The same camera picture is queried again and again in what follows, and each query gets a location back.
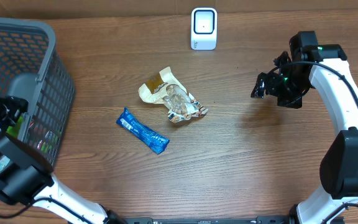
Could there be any beige nut snack pouch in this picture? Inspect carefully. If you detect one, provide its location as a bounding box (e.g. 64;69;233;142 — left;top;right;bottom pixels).
138;67;208;123

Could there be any blue snack bar wrapper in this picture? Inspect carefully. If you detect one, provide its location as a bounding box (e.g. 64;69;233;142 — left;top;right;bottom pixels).
116;108;170;155

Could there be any green snack pouch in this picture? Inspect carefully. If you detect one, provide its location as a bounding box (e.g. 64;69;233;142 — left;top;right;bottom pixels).
6;116;25;138

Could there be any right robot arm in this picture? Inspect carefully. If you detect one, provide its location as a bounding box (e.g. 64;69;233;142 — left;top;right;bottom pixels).
250;31;358;223

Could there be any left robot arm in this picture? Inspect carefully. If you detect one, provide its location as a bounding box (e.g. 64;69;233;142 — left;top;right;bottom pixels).
0;96;125;223

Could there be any grey plastic basket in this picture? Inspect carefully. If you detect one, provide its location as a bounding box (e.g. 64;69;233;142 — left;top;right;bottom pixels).
0;17;75;166

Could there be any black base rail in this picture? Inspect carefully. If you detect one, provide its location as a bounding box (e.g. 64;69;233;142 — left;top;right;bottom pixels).
125;215;296;224

